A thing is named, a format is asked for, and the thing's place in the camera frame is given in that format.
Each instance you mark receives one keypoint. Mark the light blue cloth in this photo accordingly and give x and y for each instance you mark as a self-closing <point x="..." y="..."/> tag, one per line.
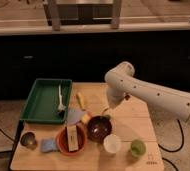
<point x="74" y="116"/>

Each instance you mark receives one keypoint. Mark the white cup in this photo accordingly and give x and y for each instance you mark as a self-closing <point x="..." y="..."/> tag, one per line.
<point x="112" y="144"/>

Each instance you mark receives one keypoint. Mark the wooden block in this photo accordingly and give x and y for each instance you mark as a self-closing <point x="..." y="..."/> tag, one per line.
<point x="72" y="138"/>

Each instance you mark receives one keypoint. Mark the green cup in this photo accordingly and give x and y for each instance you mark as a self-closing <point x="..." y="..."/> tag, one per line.
<point x="137" y="148"/>

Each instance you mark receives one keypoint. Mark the green plastic tray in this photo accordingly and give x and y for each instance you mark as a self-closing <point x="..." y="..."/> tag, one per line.
<point x="42" y="103"/>

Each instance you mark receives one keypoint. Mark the orange bowl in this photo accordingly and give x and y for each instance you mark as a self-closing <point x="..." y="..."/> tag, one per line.
<point x="62" y="141"/>

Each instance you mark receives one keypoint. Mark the blue sponge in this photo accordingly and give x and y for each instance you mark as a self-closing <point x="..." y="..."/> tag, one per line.
<point x="48" y="145"/>

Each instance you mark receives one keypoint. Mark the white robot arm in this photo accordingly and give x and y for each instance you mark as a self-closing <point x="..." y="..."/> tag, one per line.
<point x="121" y="83"/>

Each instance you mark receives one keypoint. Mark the white frame stand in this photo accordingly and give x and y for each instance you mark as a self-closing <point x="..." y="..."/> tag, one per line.
<point x="82" y="12"/>

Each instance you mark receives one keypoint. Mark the small metal cup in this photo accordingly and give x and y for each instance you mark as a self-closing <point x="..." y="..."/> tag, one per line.
<point x="28" y="140"/>

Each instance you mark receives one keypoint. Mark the purple bowl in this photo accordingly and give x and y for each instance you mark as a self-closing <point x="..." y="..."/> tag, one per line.
<point x="98" y="128"/>

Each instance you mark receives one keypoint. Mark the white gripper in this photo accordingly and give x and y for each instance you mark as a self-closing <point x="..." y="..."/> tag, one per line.
<point x="114" y="97"/>

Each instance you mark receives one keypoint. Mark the yellow toy food piece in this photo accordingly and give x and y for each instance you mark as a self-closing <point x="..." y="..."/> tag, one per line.
<point x="85" y="118"/>

